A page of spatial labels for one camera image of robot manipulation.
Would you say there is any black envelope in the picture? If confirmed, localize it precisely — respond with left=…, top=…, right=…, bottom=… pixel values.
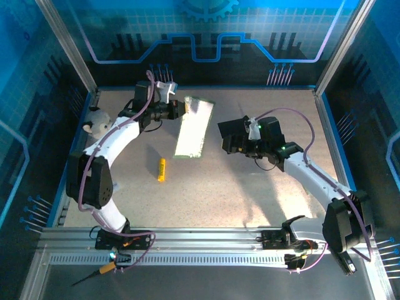
left=217, top=116, right=251, bottom=139

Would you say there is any yellow glue stick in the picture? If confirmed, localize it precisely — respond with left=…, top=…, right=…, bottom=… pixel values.
left=157, top=157, right=167, bottom=183

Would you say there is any grey white plush dog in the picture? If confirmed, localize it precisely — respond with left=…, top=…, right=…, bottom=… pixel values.
left=82, top=106, right=115, bottom=140

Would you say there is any black handheld device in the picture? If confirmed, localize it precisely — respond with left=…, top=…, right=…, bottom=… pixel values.
left=330, top=248, right=358, bottom=276

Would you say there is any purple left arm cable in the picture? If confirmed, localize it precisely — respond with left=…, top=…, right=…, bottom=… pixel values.
left=76, top=70, right=157, bottom=273

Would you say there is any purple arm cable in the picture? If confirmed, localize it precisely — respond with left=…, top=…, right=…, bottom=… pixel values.
left=256, top=107, right=375, bottom=273
left=76, top=70, right=157, bottom=273

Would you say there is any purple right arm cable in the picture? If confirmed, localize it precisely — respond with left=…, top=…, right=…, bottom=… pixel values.
left=256, top=107, right=375, bottom=273

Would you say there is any aluminium side rail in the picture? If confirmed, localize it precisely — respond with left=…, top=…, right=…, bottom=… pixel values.
left=314, top=92, right=360, bottom=228
left=51, top=89, right=101, bottom=228

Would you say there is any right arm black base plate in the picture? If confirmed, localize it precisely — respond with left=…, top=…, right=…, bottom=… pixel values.
left=261, top=229, right=319, bottom=251

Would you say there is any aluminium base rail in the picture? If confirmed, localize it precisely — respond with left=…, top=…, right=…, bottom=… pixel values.
left=37, top=227, right=376, bottom=253

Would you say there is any aluminium frame post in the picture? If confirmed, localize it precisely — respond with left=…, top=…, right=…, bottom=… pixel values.
left=314, top=0, right=378, bottom=96
left=34, top=0, right=101, bottom=94

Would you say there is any grey slotted cable duct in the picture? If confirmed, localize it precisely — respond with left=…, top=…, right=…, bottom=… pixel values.
left=49, top=254, right=289, bottom=266

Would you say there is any black cable connector block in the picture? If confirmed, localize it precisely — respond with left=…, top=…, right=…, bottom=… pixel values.
left=283, top=252, right=306, bottom=271
left=108, top=249, right=133, bottom=267

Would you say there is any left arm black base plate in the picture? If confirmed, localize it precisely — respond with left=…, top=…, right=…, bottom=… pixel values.
left=94, top=229, right=153, bottom=251

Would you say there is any yellow handled screwdriver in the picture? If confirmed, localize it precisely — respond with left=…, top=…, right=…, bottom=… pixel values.
left=71, top=261, right=117, bottom=287

